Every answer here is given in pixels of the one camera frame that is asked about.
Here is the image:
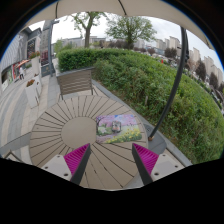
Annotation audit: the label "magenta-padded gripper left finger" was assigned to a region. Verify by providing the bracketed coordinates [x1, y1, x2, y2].
[41, 143, 92, 186]

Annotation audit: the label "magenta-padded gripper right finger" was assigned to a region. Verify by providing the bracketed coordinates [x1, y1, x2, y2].
[131, 143, 185, 186]

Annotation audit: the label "white planter with flowers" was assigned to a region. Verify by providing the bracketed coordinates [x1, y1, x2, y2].
[24, 78, 43, 109]

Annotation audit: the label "tan slatted chair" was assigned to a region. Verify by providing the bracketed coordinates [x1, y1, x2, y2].
[55, 67, 100, 101]

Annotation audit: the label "dark curved umbrella pole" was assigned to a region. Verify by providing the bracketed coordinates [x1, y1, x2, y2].
[147, 26, 191, 142]

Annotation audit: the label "person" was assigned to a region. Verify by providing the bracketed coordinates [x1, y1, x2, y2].
[18, 66, 26, 81]

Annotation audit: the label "tall white planter with shrub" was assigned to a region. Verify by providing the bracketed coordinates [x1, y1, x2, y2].
[29, 51, 43, 76]

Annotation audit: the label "orange parasol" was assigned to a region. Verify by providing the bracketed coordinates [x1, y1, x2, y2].
[15, 59, 31, 68]

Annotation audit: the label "beige apartment buildings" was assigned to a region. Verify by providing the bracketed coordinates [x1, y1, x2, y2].
[154, 35, 224, 89]

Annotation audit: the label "grey shopfront building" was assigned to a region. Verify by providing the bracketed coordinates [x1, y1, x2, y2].
[0, 26, 43, 94]

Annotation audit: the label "grey sign pillar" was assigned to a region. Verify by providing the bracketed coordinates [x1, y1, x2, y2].
[39, 19, 61, 78]

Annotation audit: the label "tall thin-trunk tree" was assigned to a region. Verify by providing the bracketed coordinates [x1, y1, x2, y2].
[69, 11, 108, 50]

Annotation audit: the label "round-crowned green tree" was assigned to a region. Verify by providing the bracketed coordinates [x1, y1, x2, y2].
[105, 14, 158, 51]

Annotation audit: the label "beige umbrella canopy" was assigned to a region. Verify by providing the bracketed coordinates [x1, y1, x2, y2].
[22, 0, 215, 51]

